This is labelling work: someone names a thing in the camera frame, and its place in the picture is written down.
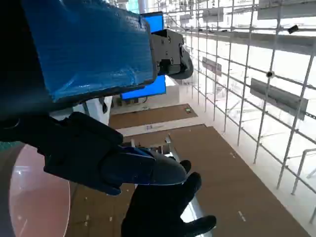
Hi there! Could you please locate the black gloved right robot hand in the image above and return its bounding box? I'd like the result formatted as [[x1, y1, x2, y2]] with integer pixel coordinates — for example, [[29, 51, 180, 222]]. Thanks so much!
[[120, 159, 217, 237]]

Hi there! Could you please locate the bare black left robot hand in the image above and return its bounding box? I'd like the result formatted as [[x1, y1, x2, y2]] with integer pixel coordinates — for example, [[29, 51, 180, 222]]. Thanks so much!
[[0, 0, 194, 196]]

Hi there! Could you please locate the pink bowl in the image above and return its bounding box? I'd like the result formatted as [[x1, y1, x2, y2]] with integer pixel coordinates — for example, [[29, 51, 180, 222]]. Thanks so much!
[[0, 142, 72, 237]]

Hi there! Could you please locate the blue monitor screen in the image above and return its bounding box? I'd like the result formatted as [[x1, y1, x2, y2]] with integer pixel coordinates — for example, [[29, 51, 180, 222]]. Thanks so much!
[[120, 11, 166, 100]]

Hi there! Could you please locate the white metal grid frame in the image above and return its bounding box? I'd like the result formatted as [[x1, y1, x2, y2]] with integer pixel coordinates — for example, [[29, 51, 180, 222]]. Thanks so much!
[[162, 0, 316, 196]]

